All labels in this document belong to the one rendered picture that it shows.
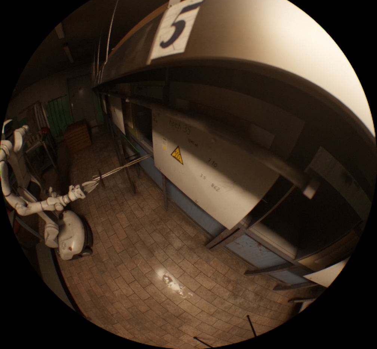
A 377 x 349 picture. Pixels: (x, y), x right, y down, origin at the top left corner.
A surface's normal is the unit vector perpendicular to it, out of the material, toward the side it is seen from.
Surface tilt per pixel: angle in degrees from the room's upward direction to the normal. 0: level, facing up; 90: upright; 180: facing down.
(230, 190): 90
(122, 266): 0
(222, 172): 90
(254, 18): 80
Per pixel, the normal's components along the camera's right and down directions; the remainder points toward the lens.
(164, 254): 0.11, -0.78
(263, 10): -0.67, 0.23
